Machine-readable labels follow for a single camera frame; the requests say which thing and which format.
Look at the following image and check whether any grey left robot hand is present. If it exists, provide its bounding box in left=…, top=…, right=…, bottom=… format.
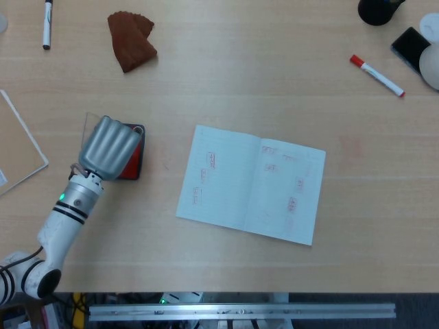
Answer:
left=78, top=115, right=144, bottom=182

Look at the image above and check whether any red ink pad clear lid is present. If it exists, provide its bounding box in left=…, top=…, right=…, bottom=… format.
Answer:
left=82, top=112, right=146, bottom=182

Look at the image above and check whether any open white lined notebook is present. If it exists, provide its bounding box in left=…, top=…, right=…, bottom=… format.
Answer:
left=176, top=124, right=327, bottom=247

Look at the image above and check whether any brown folded cloth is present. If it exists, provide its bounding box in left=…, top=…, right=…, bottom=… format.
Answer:
left=107, top=11, right=158, bottom=74

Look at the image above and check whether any black capped whiteboard marker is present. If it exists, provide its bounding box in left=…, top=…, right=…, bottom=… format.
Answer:
left=42, top=0, right=54, bottom=51

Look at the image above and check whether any red capped whiteboard marker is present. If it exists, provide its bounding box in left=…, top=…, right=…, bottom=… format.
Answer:
left=349, top=54, right=406, bottom=98

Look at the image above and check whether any black mesh pen holder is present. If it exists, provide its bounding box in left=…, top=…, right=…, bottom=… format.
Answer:
left=357, top=0, right=407, bottom=27

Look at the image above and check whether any black smartphone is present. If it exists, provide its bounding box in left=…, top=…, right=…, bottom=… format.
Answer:
left=391, top=26, right=432, bottom=75

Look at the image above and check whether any beige upturned bowl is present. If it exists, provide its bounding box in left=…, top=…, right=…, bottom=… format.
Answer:
left=418, top=42, right=439, bottom=92

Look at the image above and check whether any white round coaster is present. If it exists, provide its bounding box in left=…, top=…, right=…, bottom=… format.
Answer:
left=419, top=12, right=439, bottom=45

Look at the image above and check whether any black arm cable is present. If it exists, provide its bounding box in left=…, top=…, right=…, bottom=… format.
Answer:
left=0, top=245, right=44, bottom=271

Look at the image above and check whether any aluminium profile rail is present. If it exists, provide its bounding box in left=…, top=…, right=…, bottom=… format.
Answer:
left=88, top=302, right=397, bottom=322

